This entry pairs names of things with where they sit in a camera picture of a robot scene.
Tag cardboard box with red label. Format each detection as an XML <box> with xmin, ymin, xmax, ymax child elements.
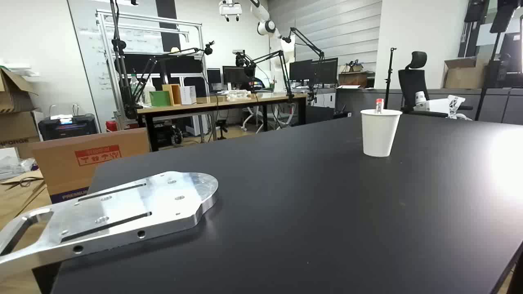
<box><xmin>28</xmin><ymin>126</ymin><xmax>152</xmax><ymax>205</ymax></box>

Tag stacked open cardboard boxes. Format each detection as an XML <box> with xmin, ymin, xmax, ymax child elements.
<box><xmin>0</xmin><ymin>66</ymin><xmax>40</xmax><ymax>148</ymax></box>

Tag black tripod pole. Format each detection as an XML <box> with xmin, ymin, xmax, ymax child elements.
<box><xmin>383</xmin><ymin>46</ymin><xmax>399</xmax><ymax>112</ymax></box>

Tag white paper cup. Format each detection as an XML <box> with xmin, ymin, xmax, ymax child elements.
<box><xmin>360</xmin><ymin>108</ymin><xmax>404</xmax><ymax>161</ymax></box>

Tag aluminium mounting plate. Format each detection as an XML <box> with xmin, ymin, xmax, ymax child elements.
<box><xmin>0</xmin><ymin>171</ymin><xmax>221</xmax><ymax>269</ymax></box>

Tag crumpled white bag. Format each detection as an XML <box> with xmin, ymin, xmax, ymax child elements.
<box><xmin>414</xmin><ymin>90</ymin><xmax>469</xmax><ymax>120</ymax></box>

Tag black printer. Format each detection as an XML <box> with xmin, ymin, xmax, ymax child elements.
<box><xmin>36</xmin><ymin>113</ymin><xmax>100</xmax><ymax>143</ymax></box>

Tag whiteboard on stand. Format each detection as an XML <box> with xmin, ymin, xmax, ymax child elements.
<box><xmin>66</xmin><ymin>0</ymin><xmax>209</xmax><ymax>128</ymax></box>

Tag wooden desk with black legs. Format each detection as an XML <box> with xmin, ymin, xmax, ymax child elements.
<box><xmin>136</xmin><ymin>90</ymin><xmax>311</xmax><ymax>154</ymax></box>

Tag small white box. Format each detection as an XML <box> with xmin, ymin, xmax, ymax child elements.
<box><xmin>178</xmin><ymin>84</ymin><xmax>198</xmax><ymax>107</ymax></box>

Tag green box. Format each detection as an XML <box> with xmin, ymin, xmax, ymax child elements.
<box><xmin>149</xmin><ymin>89</ymin><xmax>174</xmax><ymax>108</ymax></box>

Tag black office chair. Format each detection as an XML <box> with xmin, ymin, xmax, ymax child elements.
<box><xmin>397</xmin><ymin>50</ymin><xmax>432</xmax><ymax>115</ymax></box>

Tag plain cardboard box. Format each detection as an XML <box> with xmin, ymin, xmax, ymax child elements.
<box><xmin>442</xmin><ymin>56</ymin><xmax>494</xmax><ymax>92</ymax></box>

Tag black computer monitor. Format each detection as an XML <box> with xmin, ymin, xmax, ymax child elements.
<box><xmin>288</xmin><ymin>56</ymin><xmax>340</xmax><ymax>89</ymax></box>

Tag orange box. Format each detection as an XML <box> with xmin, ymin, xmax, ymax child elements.
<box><xmin>162</xmin><ymin>84</ymin><xmax>185</xmax><ymax>108</ymax></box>

